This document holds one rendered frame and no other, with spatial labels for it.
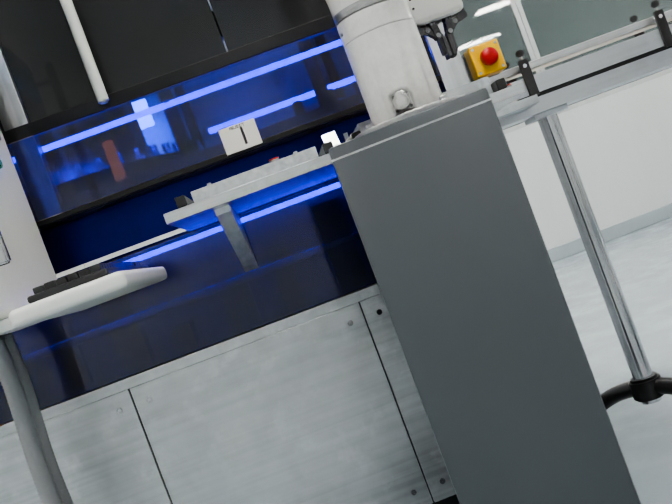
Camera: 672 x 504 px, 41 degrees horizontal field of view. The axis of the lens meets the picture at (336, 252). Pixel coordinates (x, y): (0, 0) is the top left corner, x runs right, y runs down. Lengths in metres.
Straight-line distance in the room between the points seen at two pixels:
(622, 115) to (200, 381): 5.51
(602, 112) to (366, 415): 5.30
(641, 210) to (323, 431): 5.33
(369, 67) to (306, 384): 0.87
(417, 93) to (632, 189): 5.80
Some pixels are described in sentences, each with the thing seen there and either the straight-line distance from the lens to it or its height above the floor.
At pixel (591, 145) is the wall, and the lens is 7.07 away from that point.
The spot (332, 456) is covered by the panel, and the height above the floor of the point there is 0.27.
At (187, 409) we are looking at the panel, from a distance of 2.08.
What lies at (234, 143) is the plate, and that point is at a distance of 2.06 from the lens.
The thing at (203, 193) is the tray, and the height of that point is 0.90.
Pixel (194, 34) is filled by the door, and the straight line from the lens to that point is 2.12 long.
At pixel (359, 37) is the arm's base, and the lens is 1.43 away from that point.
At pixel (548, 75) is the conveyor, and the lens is 2.28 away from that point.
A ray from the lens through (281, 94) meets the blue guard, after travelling 2.07.
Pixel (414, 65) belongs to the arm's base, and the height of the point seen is 0.94.
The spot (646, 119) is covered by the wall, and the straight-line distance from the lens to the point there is 7.25.
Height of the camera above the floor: 0.73
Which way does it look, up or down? 1 degrees down
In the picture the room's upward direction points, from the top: 20 degrees counter-clockwise
